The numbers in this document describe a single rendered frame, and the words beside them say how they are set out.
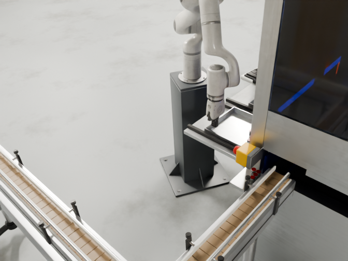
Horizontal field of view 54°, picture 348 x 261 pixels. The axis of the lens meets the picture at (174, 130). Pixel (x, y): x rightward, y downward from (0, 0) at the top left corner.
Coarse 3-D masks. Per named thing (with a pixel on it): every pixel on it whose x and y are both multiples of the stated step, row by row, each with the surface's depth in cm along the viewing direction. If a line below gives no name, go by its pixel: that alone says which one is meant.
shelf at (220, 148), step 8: (248, 88) 213; (240, 96) 205; (248, 96) 205; (232, 104) 199; (224, 112) 193; (200, 120) 188; (200, 128) 182; (192, 136) 178; (200, 136) 176; (208, 144) 172; (216, 144) 170; (224, 152) 166; (232, 152) 165
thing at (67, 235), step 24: (0, 168) 156; (24, 168) 155; (24, 192) 144; (48, 192) 142; (24, 216) 143; (48, 216) 133; (72, 216) 127; (48, 240) 126; (72, 240) 123; (96, 240) 118
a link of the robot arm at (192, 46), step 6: (198, 24) 205; (192, 30) 206; (198, 30) 207; (192, 36) 217; (198, 36) 211; (186, 42) 214; (192, 42) 213; (198, 42) 211; (186, 48) 214; (192, 48) 213; (198, 48) 215; (192, 54) 215
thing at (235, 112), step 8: (232, 112) 191; (240, 112) 189; (248, 112) 185; (224, 120) 186; (232, 120) 186; (240, 120) 186; (248, 120) 185; (208, 128) 178; (216, 128) 181; (224, 128) 180; (232, 128) 180; (240, 128) 180; (248, 128) 179; (216, 136) 172; (224, 136) 175; (232, 136) 175; (240, 136) 174; (248, 136) 174; (240, 144) 169
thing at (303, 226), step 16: (304, 192) 143; (320, 192) 143; (288, 208) 152; (304, 208) 145; (320, 208) 139; (336, 208) 136; (272, 224) 164; (288, 224) 157; (304, 224) 149; (320, 224) 143; (336, 224) 137; (272, 240) 170; (288, 240) 162; (304, 240) 154; (320, 240) 148; (336, 240) 141; (256, 256) 186; (272, 256) 176; (288, 256) 167; (304, 256) 159; (320, 256) 152; (336, 256) 145
